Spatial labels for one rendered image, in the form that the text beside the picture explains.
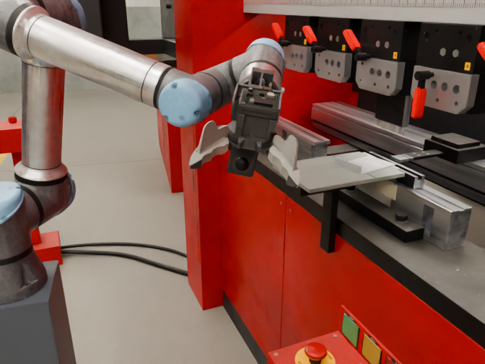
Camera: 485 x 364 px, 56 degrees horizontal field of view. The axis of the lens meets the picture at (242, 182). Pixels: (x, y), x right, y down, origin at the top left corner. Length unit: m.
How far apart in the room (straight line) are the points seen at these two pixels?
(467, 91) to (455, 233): 0.31
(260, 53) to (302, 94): 1.21
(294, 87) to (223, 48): 0.37
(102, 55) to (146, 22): 7.27
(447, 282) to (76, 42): 0.80
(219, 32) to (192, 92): 1.13
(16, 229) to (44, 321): 0.22
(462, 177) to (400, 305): 0.46
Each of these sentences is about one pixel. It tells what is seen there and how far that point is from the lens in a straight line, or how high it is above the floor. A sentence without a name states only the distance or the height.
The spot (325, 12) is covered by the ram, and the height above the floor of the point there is 1.35.
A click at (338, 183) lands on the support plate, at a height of 1.00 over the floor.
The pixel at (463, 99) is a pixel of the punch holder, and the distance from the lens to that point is 0.97.
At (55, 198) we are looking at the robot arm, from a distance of 1.15.
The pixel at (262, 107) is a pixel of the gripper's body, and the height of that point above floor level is 1.24.
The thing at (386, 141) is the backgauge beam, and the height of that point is 0.95.
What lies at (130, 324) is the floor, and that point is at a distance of 2.24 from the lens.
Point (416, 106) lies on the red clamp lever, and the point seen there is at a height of 1.18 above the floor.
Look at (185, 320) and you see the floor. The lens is 2.22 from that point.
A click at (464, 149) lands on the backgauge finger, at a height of 1.02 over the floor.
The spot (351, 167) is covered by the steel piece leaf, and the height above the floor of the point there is 1.01.
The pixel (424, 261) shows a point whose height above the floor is 0.87.
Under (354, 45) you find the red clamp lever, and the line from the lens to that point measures 1.17.
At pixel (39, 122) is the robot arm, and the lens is 1.08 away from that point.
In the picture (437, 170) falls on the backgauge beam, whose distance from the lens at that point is 1.42.
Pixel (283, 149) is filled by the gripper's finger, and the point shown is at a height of 1.18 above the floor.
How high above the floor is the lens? 1.38
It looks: 22 degrees down
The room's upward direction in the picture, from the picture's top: straight up
